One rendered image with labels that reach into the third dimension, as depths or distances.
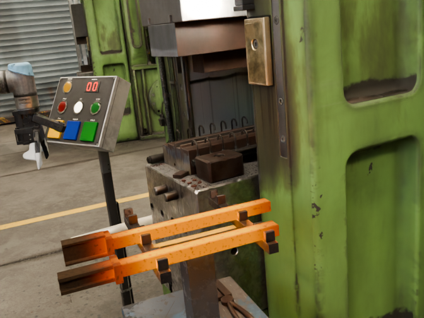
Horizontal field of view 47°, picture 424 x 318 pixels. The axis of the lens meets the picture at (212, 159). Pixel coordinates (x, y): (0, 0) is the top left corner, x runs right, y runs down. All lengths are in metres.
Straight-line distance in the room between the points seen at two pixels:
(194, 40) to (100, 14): 4.94
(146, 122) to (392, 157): 5.11
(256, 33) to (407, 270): 0.86
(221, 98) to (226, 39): 0.36
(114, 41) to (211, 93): 4.63
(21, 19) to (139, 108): 3.68
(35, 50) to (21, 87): 7.62
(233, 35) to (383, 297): 0.92
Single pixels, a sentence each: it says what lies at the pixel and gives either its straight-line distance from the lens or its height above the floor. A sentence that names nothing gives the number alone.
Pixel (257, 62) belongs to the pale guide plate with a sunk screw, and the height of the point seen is 1.24.
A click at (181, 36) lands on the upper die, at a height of 1.32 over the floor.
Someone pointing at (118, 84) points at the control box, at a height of 1.17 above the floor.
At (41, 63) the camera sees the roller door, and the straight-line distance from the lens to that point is 9.36.
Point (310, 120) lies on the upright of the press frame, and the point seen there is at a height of 1.11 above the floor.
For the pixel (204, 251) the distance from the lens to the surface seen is 0.90.
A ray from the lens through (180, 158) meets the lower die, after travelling 1.54.
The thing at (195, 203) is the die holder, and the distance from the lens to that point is 1.36.
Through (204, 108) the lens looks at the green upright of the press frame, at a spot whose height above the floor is 1.06.
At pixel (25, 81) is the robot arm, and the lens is 1.74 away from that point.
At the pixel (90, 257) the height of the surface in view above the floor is 0.94.
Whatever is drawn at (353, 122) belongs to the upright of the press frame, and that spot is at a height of 1.08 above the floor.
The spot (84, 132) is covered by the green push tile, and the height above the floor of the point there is 1.01.
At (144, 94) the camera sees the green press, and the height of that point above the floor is 0.58.
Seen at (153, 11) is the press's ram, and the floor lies 1.40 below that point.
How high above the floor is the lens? 1.35
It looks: 15 degrees down
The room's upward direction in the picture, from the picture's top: 6 degrees counter-clockwise
